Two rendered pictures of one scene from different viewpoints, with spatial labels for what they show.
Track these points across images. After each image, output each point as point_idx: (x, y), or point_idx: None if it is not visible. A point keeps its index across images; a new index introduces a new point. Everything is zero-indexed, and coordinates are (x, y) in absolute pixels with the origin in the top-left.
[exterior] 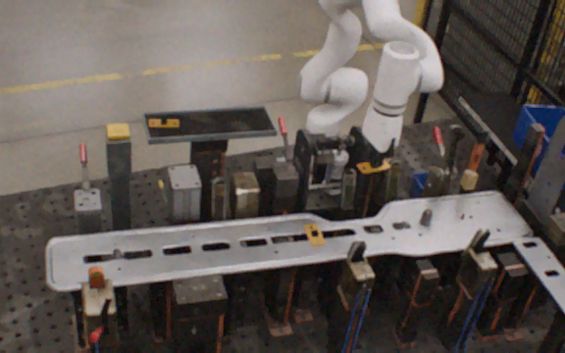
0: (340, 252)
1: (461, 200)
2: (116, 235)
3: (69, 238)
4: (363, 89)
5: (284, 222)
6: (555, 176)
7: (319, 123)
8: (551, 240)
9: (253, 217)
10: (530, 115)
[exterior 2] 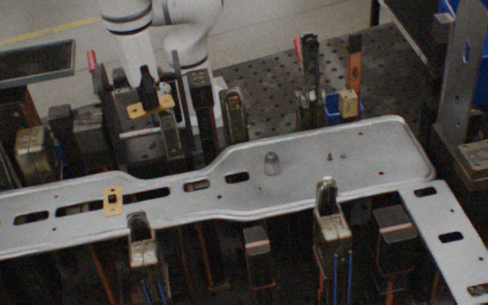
0: None
1: (336, 133)
2: None
3: None
4: (211, 0)
5: (82, 185)
6: (463, 88)
7: (172, 49)
8: (463, 183)
9: (51, 180)
10: (446, 2)
